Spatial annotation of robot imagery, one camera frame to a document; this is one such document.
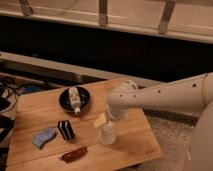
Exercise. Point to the metal railing post left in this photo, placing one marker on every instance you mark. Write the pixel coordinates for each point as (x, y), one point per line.
(26, 8)

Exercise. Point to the metal railing post right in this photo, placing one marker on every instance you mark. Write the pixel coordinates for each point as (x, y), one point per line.
(166, 16)

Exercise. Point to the metal railing post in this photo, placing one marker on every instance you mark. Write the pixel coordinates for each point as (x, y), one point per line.
(103, 12)
(166, 16)
(26, 8)

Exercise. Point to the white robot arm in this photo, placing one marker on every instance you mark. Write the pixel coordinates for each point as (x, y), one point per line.
(190, 95)

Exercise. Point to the white small bottle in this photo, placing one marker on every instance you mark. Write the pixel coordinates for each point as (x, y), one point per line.
(74, 99)

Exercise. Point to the blue cloth piece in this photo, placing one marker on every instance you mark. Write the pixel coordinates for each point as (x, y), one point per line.
(43, 137)

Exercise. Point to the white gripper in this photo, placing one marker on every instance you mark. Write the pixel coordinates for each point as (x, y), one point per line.
(113, 114)

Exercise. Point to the black white striped eraser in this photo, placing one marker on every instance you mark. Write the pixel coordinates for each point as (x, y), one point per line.
(66, 130)

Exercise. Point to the black round bowl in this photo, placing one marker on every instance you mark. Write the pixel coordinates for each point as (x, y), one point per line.
(65, 102)

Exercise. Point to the red brown pocket knife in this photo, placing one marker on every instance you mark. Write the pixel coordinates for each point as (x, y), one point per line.
(74, 155)

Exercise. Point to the metal railing post middle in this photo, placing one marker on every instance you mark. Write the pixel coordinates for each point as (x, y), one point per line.
(103, 12)

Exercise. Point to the wooden table board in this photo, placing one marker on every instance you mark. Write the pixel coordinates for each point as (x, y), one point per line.
(135, 142)

